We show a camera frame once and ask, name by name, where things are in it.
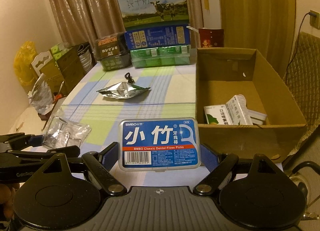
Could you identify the blue dental floss box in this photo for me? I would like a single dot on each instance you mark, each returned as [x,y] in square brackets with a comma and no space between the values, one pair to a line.
[159,144]

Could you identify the green tissue packs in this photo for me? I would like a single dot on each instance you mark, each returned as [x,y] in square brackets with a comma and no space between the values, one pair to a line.
[58,51]

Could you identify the blue carton box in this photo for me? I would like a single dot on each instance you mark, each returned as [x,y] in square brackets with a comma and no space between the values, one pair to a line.
[160,36]

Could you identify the silver foil bag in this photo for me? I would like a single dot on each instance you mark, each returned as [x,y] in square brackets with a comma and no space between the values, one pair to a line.
[123,90]

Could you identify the open cardboard box pile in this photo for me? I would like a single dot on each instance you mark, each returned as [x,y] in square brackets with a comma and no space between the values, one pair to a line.
[64,74]

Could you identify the green drink carton pack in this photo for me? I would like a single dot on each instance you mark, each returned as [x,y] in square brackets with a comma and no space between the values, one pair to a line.
[161,56]

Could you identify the quilted chair cushion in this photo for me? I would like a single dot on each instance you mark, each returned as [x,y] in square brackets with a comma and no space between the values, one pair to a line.
[303,82]

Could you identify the white plastic case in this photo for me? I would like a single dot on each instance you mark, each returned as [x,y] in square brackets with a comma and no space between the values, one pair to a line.
[257,117]

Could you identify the white ointment box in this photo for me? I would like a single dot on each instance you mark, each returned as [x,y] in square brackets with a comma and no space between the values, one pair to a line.
[238,111]

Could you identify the dark Honglu food box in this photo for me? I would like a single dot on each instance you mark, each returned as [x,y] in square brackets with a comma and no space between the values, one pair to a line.
[112,52]

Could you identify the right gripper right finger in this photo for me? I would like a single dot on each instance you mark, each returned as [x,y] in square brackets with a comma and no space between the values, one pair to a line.
[220,167]

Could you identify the pure milk gift box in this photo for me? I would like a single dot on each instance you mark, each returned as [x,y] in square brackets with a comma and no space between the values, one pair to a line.
[139,13]

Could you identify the person left hand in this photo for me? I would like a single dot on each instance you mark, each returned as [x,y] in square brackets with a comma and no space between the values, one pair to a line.
[7,194]

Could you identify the yellow plastic bag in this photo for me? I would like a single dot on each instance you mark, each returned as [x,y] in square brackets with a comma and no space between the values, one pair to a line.
[22,66]

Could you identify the red gift bag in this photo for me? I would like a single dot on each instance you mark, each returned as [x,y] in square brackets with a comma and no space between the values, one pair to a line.
[211,37]

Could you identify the green white spray box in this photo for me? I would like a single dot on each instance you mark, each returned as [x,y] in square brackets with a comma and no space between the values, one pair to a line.
[217,115]

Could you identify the checked tablecloth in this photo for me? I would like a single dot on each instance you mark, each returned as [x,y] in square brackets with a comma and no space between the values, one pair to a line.
[171,95]

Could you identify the white printed plastic bag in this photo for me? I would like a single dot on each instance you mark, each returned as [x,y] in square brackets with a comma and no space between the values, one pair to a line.
[41,97]

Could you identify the brown cardboard box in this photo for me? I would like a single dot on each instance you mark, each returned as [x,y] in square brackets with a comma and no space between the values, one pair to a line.
[224,72]

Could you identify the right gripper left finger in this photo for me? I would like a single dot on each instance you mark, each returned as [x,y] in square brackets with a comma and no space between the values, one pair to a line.
[97,173]

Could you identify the open dark gift box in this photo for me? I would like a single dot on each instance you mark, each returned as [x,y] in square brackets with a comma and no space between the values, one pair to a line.
[56,105]

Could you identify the clear plastic blister packaging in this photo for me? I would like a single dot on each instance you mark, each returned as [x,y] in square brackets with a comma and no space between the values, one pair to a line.
[61,133]

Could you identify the wall power socket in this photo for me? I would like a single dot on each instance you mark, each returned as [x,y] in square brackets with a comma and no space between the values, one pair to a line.
[314,19]

